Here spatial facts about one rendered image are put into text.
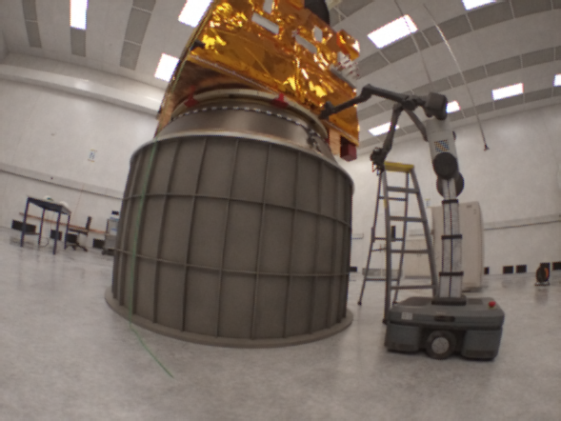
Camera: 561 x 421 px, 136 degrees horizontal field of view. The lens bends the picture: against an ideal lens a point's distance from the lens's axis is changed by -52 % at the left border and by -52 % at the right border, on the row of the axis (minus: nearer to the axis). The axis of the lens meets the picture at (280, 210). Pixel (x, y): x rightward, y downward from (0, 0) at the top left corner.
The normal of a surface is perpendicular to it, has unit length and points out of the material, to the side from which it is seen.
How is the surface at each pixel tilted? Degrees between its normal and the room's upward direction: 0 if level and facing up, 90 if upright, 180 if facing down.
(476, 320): 90
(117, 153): 90
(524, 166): 90
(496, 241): 90
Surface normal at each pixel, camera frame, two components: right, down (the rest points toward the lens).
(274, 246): 0.41, -0.15
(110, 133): 0.62, -0.11
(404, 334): -0.70, -0.20
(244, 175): 0.21, -0.18
